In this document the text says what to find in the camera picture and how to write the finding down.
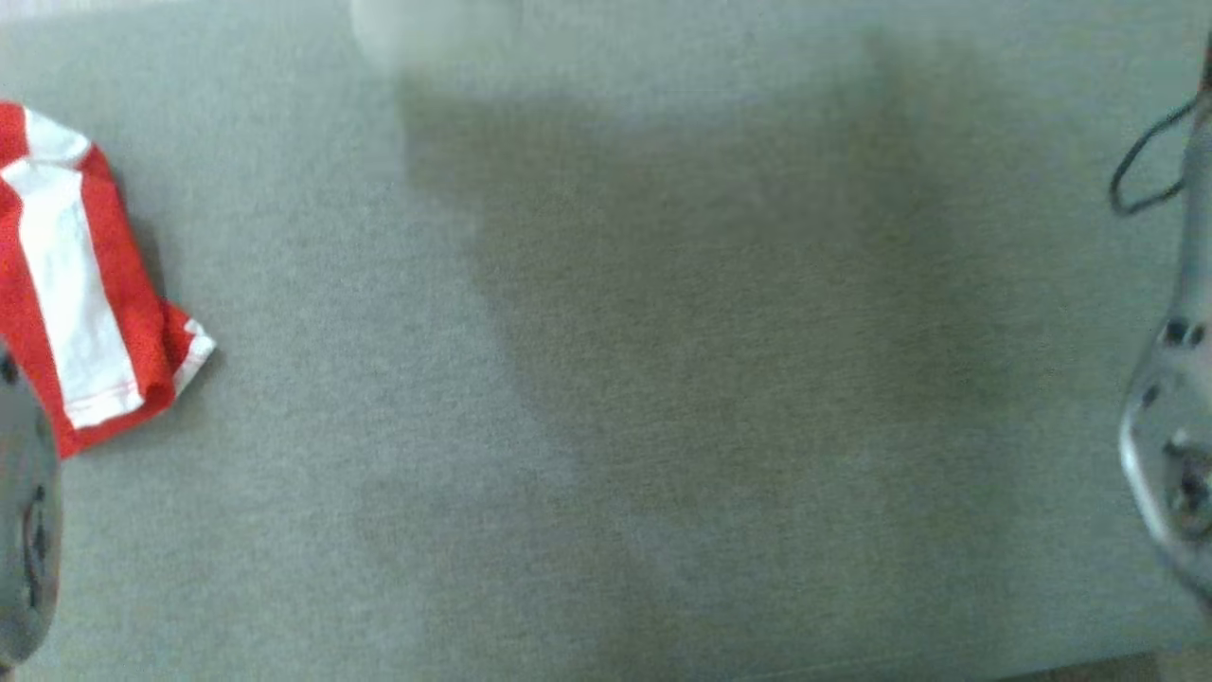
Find thin black cable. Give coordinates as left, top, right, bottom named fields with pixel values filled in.
left=1110, top=95, right=1197, bottom=218

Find red shorts with white stripe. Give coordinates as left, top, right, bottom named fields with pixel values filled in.
left=0, top=99, right=218, bottom=461

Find grey sofa seat cushion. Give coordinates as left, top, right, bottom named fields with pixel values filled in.
left=0, top=0, right=1212, bottom=682

